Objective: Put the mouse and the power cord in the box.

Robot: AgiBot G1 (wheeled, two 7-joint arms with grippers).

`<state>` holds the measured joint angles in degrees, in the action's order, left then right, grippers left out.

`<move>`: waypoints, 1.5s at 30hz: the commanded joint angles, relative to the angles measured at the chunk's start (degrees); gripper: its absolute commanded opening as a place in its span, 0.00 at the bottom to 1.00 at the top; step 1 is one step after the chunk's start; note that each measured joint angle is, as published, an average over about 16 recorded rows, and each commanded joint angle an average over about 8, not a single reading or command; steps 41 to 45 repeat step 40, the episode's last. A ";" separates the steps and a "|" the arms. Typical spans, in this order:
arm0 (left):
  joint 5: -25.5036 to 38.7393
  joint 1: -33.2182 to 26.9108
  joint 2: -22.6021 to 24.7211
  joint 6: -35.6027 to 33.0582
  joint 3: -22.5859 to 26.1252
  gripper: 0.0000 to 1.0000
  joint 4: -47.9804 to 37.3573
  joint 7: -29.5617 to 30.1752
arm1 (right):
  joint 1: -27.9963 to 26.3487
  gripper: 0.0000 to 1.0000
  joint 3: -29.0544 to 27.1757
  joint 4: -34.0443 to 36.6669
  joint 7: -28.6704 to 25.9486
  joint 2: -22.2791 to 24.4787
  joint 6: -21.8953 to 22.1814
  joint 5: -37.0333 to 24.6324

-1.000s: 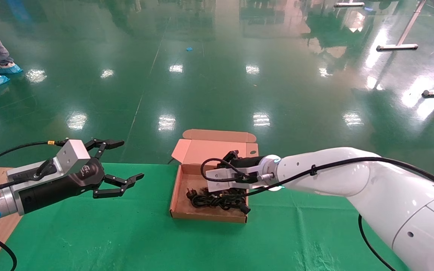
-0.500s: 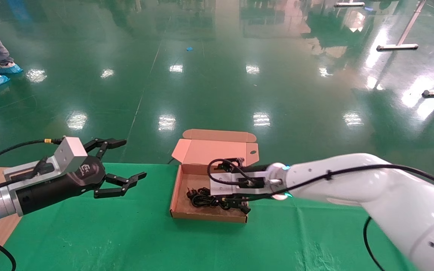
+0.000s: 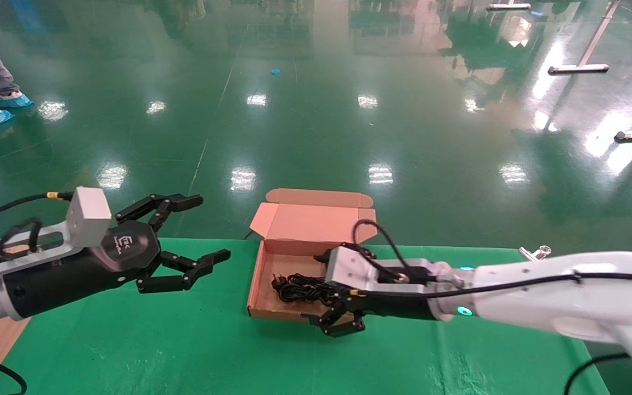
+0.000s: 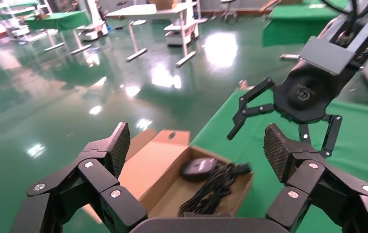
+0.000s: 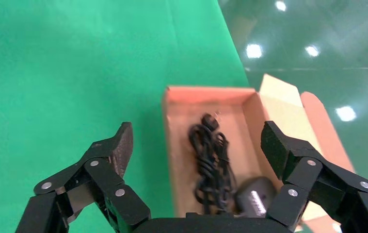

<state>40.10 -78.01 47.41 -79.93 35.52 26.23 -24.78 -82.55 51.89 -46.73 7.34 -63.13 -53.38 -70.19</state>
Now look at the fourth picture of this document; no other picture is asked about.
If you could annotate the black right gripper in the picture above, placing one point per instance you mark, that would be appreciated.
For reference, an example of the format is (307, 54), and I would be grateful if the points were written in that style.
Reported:
(302, 96)

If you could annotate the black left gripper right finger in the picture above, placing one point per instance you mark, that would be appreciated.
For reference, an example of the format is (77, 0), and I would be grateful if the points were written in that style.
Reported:
(325, 193)

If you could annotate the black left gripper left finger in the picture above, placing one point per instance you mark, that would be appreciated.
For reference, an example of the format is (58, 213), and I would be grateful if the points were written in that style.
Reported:
(84, 193)

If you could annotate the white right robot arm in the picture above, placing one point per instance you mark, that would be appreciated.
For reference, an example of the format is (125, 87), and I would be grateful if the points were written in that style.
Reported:
(338, 29)

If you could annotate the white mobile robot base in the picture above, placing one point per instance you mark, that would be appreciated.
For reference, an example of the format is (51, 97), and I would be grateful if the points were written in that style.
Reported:
(93, 29)

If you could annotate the open brown cardboard box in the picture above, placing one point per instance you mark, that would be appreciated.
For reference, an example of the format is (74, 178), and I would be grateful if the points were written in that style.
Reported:
(145, 167)

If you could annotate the green table cloth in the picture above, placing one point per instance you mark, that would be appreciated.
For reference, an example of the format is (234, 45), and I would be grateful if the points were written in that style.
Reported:
(357, 144)

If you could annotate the white metal table leg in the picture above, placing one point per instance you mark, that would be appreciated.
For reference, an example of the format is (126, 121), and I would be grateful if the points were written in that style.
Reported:
(54, 47)
(185, 59)
(289, 57)
(81, 49)
(135, 55)

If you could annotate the green cloth covered table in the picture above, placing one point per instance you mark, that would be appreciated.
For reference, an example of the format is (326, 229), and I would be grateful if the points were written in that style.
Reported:
(293, 29)
(10, 6)
(58, 20)

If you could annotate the white shelf cart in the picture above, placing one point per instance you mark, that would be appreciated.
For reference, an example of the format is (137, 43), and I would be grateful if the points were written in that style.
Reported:
(180, 33)

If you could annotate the white table top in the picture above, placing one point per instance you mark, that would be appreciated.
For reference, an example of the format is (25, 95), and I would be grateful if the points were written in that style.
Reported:
(138, 11)

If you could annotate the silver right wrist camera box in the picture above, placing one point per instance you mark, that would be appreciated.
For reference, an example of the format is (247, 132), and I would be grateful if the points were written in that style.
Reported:
(328, 54)

